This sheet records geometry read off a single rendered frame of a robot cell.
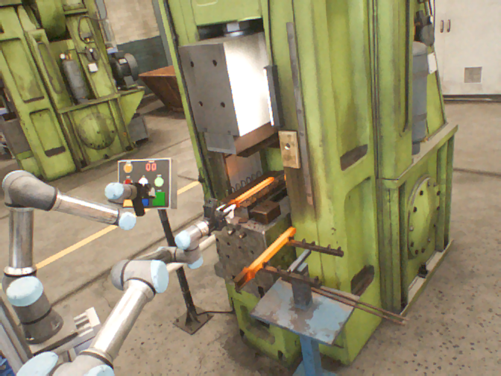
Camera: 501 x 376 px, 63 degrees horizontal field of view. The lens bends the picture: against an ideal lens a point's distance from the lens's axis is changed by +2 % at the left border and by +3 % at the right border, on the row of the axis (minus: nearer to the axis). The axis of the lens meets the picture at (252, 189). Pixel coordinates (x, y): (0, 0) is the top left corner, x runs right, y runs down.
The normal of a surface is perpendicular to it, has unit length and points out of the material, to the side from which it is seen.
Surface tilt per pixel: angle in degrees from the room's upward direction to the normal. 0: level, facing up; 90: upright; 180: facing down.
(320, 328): 0
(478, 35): 90
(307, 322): 0
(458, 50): 90
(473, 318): 0
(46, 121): 90
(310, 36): 90
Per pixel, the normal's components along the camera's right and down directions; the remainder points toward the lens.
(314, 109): -0.65, 0.42
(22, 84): 0.63, 0.21
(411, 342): -0.16, -0.89
